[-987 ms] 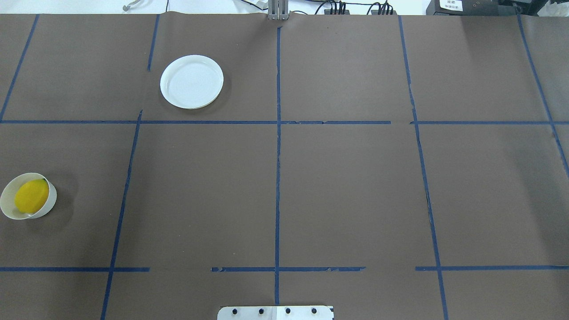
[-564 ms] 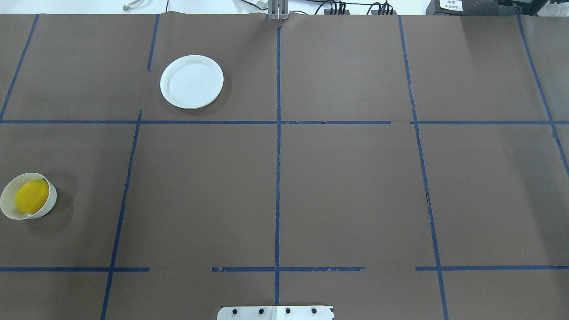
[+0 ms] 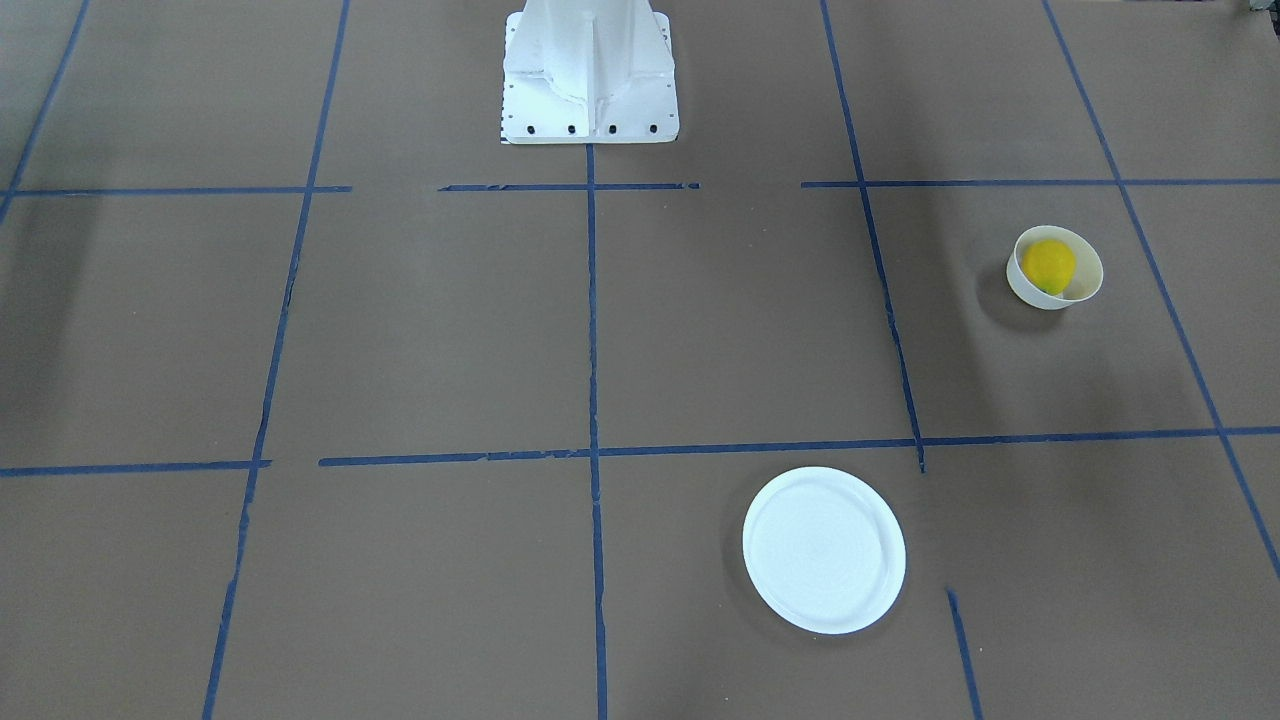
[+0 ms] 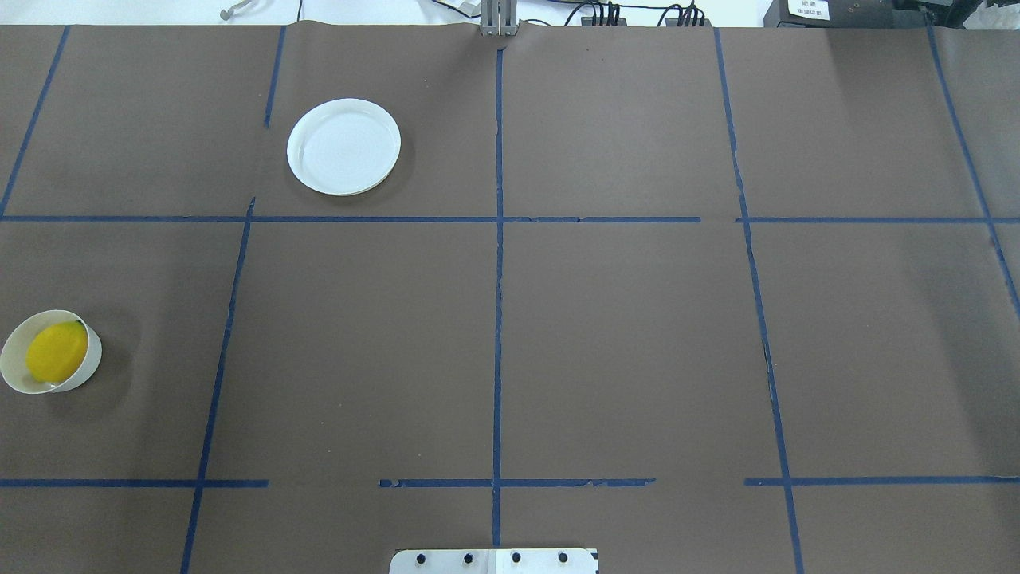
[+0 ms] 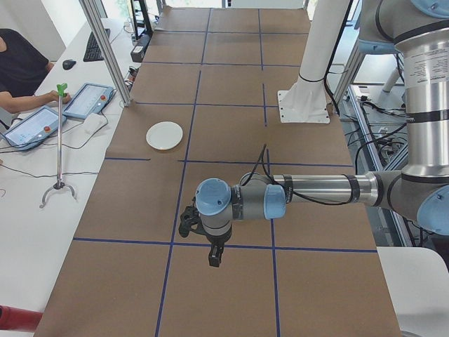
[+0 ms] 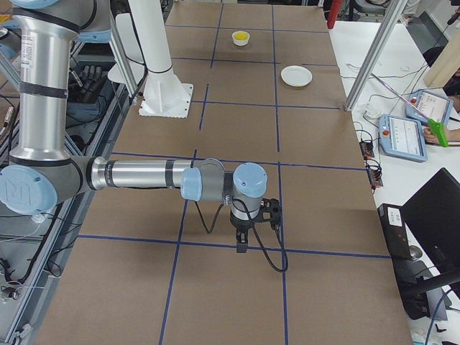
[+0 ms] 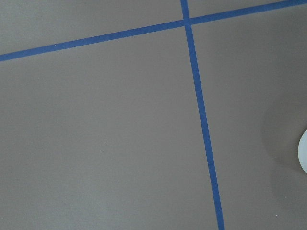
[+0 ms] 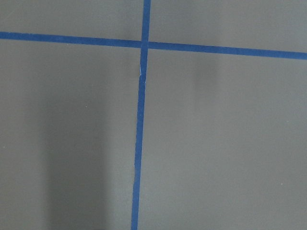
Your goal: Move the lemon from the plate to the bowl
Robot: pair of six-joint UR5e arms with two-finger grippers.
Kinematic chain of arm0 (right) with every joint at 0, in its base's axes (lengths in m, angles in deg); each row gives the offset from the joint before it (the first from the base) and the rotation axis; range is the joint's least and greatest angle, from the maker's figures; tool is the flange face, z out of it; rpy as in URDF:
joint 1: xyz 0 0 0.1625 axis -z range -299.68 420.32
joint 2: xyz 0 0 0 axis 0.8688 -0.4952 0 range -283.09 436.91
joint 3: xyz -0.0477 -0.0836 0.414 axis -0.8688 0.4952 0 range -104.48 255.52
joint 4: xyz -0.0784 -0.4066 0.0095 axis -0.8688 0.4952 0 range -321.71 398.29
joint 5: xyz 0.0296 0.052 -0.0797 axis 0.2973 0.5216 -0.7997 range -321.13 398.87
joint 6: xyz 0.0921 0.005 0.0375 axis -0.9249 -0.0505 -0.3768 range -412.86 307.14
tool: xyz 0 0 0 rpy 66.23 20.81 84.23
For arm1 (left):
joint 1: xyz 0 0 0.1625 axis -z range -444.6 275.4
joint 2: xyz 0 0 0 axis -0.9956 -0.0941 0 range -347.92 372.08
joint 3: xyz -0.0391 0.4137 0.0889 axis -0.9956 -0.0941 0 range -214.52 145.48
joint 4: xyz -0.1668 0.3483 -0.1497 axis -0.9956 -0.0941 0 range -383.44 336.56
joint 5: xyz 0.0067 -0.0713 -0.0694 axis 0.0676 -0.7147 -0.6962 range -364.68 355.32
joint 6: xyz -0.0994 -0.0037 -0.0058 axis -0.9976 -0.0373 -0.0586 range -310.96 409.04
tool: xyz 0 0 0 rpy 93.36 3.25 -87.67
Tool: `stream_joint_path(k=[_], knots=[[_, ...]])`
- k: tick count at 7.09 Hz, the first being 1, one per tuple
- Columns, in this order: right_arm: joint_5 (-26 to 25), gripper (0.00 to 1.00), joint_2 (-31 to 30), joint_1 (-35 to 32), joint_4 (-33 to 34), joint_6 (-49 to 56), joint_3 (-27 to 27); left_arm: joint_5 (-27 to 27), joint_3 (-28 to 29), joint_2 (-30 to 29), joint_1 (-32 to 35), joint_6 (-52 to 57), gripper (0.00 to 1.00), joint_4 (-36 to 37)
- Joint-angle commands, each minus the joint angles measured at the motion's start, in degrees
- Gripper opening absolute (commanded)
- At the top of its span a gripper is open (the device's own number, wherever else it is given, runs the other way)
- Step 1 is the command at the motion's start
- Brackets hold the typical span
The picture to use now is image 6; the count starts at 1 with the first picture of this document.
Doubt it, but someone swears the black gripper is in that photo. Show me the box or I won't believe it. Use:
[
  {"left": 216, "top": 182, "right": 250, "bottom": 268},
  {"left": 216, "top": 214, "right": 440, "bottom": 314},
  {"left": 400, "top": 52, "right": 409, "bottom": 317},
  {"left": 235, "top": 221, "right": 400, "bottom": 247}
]
[{"left": 230, "top": 214, "right": 255, "bottom": 253}]

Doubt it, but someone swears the yellow lemon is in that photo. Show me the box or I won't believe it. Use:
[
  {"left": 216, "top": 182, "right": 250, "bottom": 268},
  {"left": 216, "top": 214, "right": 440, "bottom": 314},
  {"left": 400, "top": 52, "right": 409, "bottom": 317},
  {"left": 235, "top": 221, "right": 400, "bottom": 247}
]
[{"left": 232, "top": 31, "right": 248, "bottom": 41}]

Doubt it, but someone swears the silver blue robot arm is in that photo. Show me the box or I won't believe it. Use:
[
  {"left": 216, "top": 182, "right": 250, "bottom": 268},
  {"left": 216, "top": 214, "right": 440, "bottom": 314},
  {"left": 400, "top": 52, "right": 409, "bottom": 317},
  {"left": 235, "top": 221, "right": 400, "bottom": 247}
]
[{"left": 1, "top": 1, "right": 267, "bottom": 253}]

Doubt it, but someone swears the white round plate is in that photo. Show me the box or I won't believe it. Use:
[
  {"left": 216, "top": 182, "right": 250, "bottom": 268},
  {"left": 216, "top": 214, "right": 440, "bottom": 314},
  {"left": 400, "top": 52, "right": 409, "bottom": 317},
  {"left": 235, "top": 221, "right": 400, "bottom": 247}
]
[{"left": 280, "top": 65, "right": 313, "bottom": 87}]

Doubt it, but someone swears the white bowl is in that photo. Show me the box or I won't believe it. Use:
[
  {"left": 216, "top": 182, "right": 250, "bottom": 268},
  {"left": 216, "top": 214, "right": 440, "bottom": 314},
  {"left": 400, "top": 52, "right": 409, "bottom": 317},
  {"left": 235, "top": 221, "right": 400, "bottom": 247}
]
[{"left": 231, "top": 31, "right": 250, "bottom": 47}]

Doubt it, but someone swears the orange black adapter near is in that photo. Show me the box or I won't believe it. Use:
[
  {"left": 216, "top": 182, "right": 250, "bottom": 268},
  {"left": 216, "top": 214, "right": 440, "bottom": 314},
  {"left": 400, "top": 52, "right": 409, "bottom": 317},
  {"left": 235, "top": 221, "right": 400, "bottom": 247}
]
[{"left": 367, "top": 166, "right": 383, "bottom": 190}]

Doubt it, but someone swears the orange black adapter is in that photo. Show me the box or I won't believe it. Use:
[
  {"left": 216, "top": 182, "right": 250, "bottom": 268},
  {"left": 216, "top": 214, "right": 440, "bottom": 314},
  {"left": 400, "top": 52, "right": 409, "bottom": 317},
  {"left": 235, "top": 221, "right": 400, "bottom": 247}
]
[
  {"left": 367, "top": 166, "right": 383, "bottom": 190},
  {"left": 359, "top": 140, "right": 374, "bottom": 160}
]

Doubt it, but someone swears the orange black adapter far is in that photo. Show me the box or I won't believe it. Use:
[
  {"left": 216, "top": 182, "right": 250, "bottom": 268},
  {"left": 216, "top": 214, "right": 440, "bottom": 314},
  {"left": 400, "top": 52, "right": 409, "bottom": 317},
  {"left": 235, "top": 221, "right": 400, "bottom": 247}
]
[{"left": 359, "top": 140, "right": 374, "bottom": 160}]

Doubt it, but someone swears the black monitor on stand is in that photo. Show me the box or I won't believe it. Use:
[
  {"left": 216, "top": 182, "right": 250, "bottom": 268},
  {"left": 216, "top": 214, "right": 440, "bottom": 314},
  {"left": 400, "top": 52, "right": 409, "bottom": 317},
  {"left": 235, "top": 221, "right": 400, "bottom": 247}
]
[{"left": 377, "top": 167, "right": 459, "bottom": 320}]

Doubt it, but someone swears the blue teach pendant near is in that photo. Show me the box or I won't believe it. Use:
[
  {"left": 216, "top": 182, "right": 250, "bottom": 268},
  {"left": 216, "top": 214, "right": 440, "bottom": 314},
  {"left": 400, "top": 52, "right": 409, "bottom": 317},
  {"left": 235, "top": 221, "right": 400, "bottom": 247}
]
[{"left": 379, "top": 114, "right": 428, "bottom": 162}]

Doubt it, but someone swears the blue teach pendant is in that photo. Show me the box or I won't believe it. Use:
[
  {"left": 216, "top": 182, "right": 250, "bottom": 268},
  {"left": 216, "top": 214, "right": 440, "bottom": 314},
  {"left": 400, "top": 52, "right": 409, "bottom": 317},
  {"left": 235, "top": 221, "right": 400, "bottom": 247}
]
[
  {"left": 408, "top": 90, "right": 454, "bottom": 126},
  {"left": 379, "top": 114, "right": 428, "bottom": 162}
]

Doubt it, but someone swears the blue teach pendant far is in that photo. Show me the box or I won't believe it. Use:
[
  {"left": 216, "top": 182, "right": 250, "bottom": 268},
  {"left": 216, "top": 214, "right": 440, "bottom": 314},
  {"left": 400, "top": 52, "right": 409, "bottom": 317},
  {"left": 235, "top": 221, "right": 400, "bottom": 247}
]
[{"left": 408, "top": 90, "right": 454, "bottom": 126}]

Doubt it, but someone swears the red fire extinguisher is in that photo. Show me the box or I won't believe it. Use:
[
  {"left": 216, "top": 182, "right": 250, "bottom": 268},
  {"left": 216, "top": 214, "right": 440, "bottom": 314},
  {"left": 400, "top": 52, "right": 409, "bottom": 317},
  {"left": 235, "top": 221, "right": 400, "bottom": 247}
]
[{"left": 327, "top": 0, "right": 342, "bottom": 29}]

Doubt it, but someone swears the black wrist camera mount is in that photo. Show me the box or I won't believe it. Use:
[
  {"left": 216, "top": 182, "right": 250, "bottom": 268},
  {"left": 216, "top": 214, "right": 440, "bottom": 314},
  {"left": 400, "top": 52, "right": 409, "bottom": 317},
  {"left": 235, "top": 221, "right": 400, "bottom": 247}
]
[{"left": 257, "top": 198, "right": 282, "bottom": 231}]

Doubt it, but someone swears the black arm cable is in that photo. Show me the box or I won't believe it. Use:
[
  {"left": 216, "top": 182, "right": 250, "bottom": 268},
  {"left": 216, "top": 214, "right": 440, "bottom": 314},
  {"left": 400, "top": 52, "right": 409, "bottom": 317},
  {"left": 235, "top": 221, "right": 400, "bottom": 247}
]
[{"left": 193, "top": 199, "right": 289, "bottom": 274}]

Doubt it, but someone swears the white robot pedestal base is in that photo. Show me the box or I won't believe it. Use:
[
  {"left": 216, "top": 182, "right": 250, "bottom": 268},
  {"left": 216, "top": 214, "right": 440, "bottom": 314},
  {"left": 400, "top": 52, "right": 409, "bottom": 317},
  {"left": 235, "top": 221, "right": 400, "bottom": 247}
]
[{"left": 129, "top": 0, "right": 193, "bottom": 119}]

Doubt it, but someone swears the aluminium frame post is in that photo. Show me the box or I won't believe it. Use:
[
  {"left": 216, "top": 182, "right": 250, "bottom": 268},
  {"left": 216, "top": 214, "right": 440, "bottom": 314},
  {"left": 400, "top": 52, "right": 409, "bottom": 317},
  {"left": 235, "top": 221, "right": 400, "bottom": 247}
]
[{"left": 344, "top": 0, "right": 408, "bottom": 111}]

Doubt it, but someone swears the grabber stick with green handle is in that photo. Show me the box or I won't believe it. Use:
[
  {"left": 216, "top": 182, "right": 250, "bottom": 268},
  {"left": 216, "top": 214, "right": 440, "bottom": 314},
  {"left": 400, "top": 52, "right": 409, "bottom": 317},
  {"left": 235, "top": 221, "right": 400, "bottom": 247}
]
[{"left": 371, "top": 73, "right": 454, "bottom": 147}]

